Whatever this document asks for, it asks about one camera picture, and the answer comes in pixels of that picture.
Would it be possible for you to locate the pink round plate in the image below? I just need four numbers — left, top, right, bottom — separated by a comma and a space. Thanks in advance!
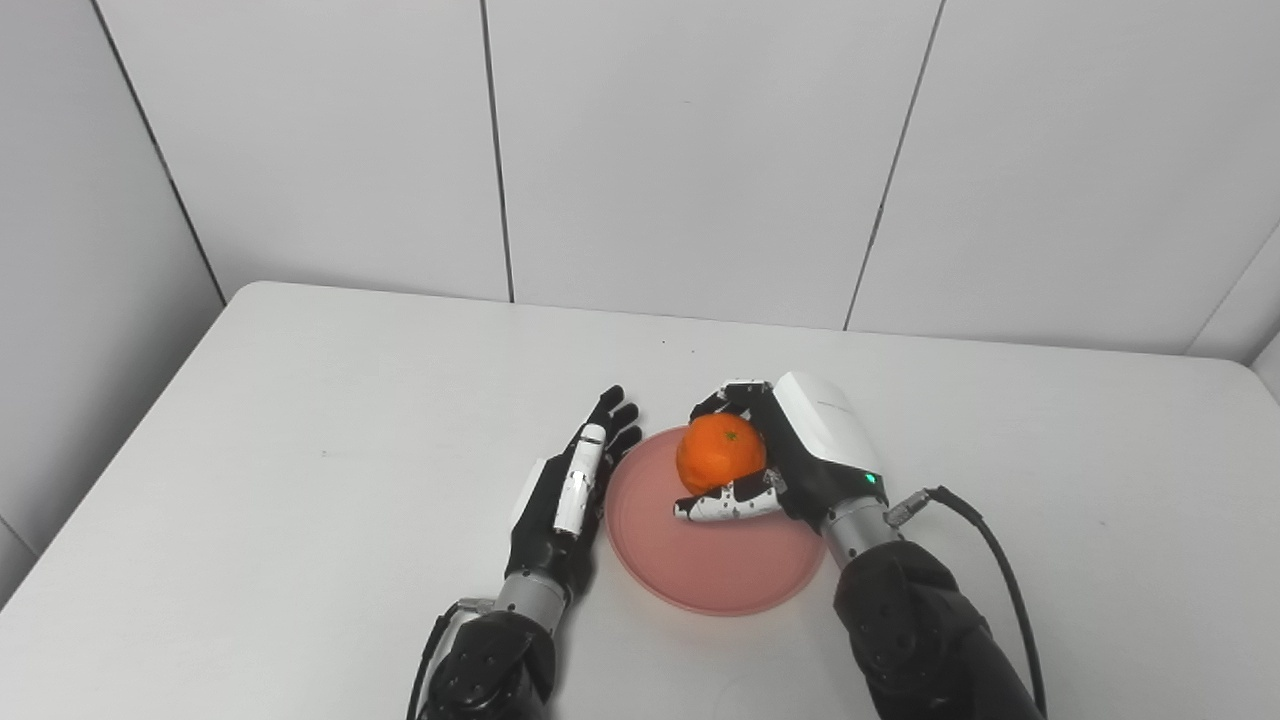
605, 425, 829, 617

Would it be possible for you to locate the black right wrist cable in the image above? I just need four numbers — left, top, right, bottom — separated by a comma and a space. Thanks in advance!
885, 486, 1049, 716

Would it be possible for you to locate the orange fruit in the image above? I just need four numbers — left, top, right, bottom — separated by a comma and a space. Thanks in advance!
676, 413, 769, 497

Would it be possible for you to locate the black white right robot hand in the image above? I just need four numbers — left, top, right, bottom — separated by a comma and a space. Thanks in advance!
673, 372, 886, 526

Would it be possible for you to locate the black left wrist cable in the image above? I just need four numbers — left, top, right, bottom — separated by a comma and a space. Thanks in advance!
407, 598, 496, 720

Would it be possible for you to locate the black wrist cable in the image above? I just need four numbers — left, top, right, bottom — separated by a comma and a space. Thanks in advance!
407, 598, 496, 720
885, 486, 1049, 716

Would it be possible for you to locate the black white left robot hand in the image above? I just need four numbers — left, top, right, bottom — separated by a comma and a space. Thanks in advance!
505, 385, 643, 601

